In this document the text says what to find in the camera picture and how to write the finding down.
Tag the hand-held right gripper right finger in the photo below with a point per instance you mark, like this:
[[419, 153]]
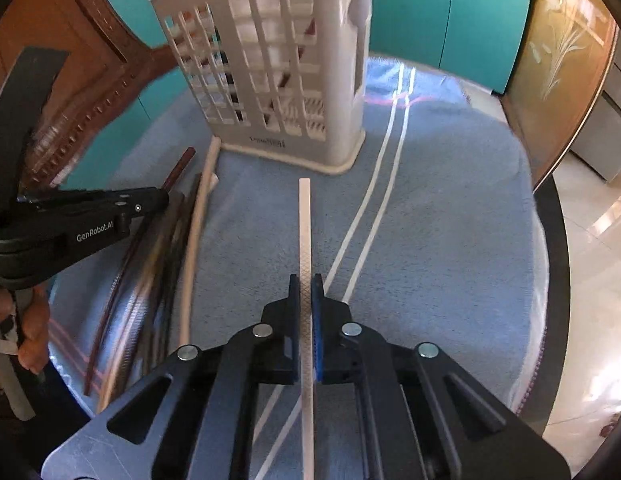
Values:
[[317, 330]]

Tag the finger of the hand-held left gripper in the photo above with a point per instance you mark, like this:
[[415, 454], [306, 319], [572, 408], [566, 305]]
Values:
[[115, 201], [25, 105]]

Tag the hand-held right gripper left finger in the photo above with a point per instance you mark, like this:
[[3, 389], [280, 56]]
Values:
[[295, 330]]

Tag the pile of wooden sticks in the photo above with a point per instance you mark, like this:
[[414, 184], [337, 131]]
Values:
[[140, 270]]

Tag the white textured chopstick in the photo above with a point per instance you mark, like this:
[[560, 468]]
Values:
[[304, 220]]

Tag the white plastic utensil holder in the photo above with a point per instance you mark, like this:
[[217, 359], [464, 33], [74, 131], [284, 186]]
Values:
[[285, 85]]

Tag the person's left hand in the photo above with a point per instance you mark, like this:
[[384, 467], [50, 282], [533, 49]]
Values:
[[33, 327]]

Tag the dark brown chopstick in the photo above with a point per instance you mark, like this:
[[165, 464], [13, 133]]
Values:
[[178, 260]]

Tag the white smooth chopstick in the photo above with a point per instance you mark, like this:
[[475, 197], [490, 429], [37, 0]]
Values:
[[200, 220]]

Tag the beige patterned chopstick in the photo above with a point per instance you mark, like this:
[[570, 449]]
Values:
[[133, 330]]

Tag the blue striped towel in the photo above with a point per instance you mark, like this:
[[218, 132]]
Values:
[[440, 210]]

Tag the teal cabinet door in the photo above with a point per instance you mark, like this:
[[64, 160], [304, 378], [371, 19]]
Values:
[[485, 30], [410, 15]]

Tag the etched glass door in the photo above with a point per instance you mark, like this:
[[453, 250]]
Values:
[[555, 85]]

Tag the grey metal cabinet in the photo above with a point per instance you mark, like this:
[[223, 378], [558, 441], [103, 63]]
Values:
[[608, 125]]

